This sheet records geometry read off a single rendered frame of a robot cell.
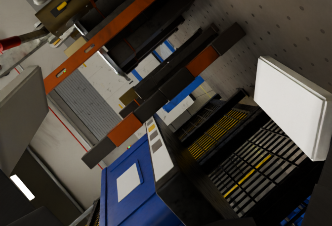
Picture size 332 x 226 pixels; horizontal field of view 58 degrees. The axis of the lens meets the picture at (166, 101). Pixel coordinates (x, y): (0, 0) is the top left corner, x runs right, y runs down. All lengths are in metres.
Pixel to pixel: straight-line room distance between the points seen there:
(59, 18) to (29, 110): 0.58
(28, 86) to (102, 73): 8.74
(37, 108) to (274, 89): 0.13
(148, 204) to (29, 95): 0.29
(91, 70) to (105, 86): 0.62
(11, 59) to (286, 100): 0.70
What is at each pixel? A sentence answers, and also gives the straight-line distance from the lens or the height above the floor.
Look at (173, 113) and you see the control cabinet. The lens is 8.63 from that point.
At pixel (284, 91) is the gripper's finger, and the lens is 0.16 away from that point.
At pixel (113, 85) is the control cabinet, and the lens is 8.80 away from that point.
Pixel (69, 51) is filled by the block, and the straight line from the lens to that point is 0.78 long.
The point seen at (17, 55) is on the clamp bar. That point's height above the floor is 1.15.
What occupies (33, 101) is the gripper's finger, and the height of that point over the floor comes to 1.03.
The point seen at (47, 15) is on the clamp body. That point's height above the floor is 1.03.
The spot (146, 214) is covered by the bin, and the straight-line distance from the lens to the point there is 0.41.
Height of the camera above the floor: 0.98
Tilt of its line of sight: 2 degrees down
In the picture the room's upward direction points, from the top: 131 degrees counter-clockwise
